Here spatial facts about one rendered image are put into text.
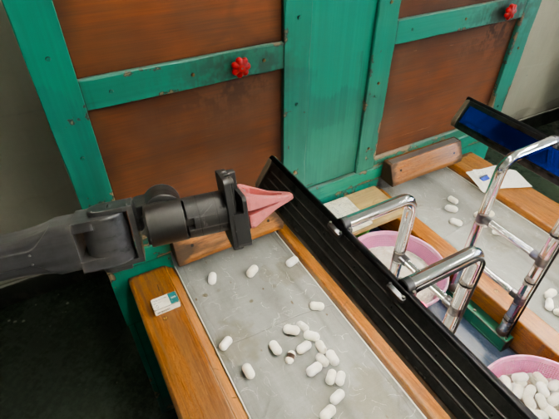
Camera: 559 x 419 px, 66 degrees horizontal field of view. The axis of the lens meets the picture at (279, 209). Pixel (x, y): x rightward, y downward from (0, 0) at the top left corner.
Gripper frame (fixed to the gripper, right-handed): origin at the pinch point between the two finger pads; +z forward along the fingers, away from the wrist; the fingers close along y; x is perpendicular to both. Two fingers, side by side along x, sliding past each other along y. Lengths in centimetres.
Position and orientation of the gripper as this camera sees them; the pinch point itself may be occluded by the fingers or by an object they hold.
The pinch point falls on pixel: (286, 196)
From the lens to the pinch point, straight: 61.6
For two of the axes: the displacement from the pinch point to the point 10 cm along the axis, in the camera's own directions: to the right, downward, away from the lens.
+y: 1.1, 9.3, 3.6
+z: 9.4, -2.1, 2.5
